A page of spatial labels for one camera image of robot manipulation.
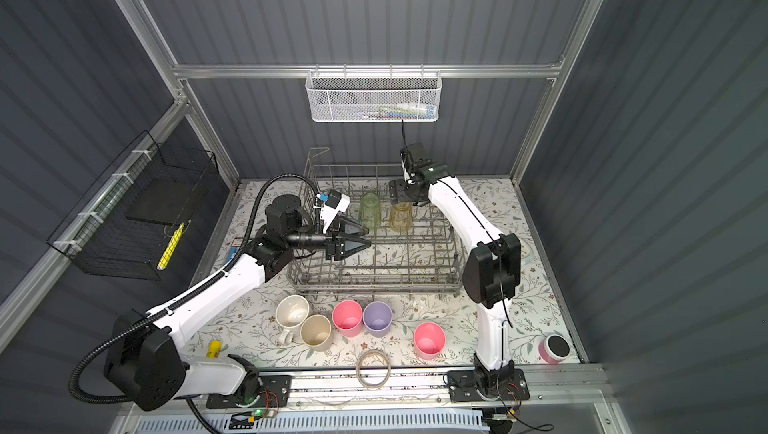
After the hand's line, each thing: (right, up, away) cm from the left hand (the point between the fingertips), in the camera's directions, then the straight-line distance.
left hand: (369, 237), depth 70 cm
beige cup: (-15, -27, +11) cm, 33 cm away
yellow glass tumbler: (+8, +4, +29) cm, 30 cm away
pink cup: (-7, -24, +14) cm, 29 cm away
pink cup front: (+16, -30, +12) cm, 36 cm away
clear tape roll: (-3, -35, +7) cm, 36 cm away
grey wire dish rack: (+12, -7, +30) cm, 33 cm away
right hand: (+10, +11, +21) cm, 26 cm away
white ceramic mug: (-23, -23, +15) cm, 36 cm away
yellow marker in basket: (-46, -3, -1) cm, 46 cm away
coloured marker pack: (-48, -8, +29) cm, 57 cm away
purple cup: (+1, -25, +14) cm, 28 cm away
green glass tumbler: (-1, +6, +27) cm, 28 cm away
